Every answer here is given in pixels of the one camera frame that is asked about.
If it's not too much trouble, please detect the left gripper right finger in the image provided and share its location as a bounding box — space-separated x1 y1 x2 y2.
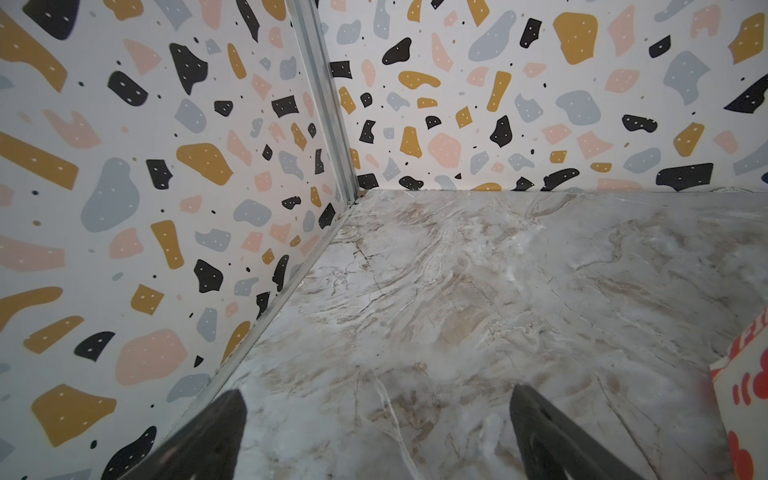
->
509 384 640 479

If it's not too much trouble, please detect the left aluminium corner post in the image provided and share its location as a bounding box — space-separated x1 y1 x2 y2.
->
286 0 359 206

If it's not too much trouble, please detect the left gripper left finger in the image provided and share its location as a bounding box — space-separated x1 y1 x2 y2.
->
124 389 247 480

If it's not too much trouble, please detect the white paper bag with flower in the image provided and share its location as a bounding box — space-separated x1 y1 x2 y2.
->
710 311 767 479

